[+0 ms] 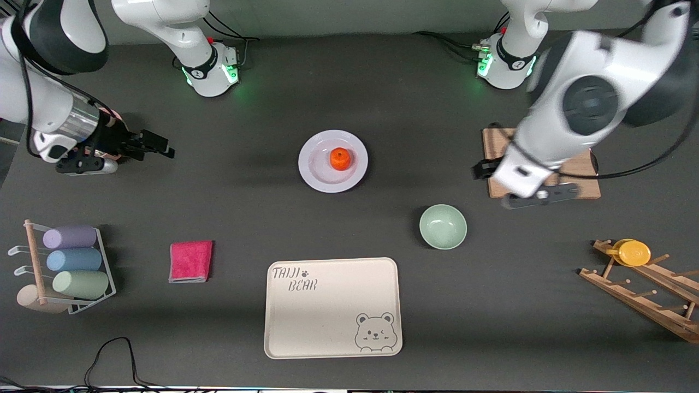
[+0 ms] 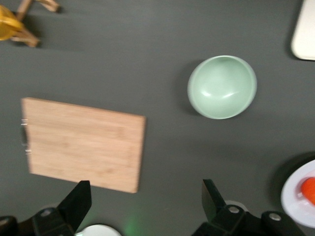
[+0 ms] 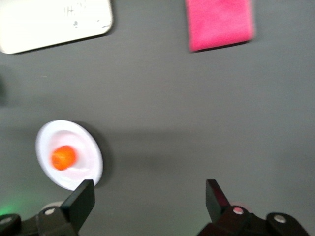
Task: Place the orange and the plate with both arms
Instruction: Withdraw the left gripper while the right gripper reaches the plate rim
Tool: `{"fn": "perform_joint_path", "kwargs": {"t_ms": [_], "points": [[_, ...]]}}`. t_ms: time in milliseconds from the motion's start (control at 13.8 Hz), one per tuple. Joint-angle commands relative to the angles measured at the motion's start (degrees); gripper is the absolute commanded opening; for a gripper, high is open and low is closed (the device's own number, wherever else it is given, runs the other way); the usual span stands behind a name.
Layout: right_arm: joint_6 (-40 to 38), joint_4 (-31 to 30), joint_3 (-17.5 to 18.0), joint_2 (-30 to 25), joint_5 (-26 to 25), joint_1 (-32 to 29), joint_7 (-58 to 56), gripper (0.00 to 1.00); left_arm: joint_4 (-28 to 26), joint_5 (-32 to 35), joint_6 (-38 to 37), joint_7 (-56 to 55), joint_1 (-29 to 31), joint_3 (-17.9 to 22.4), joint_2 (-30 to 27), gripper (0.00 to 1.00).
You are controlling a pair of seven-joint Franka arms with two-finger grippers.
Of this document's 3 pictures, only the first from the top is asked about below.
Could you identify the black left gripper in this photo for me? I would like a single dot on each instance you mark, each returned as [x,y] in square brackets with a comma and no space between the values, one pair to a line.
[481,169]

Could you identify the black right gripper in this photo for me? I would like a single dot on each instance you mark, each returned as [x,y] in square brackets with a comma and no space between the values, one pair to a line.
[116,140]

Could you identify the orange fruit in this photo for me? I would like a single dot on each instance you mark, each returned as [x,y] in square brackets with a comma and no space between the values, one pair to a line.
[340,159]

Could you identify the white round plate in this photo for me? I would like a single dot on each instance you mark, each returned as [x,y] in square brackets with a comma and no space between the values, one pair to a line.
[322,177]

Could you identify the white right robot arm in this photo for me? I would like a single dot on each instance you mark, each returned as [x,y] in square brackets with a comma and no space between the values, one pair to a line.
[33,93]

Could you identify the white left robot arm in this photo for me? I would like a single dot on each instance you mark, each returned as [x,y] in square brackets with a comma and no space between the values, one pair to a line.
[590,103]

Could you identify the pink bowl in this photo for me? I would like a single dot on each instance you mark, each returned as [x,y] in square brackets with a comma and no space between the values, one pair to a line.
[114,114]

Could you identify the pale green bowl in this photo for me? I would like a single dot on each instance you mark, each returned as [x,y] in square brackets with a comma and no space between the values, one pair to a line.
[443,227]

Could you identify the wooden cutting board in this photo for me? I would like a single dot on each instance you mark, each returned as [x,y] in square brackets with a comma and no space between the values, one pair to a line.
[579,188]

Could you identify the pink folded cloth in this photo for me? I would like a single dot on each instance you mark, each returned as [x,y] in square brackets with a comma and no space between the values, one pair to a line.
[191,262]

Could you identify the purple cup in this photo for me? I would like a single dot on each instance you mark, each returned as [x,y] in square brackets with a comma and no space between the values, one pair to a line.
[71,237]

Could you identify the blue cup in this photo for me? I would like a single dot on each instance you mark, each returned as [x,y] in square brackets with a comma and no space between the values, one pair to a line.
[76,260]

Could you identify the green cup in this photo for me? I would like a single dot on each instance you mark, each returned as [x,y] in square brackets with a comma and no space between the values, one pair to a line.
[82,284]

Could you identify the yellow cup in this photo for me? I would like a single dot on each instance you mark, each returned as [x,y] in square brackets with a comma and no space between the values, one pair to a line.
[634,254]

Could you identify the beige cup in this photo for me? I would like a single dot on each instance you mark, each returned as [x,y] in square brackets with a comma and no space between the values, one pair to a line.
[27,299]

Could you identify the cream bear print tray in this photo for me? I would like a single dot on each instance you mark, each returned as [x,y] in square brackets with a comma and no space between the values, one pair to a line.
[327,311]

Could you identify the wooden peg drying rack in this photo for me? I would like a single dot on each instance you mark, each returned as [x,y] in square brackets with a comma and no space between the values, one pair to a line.
[644,305]

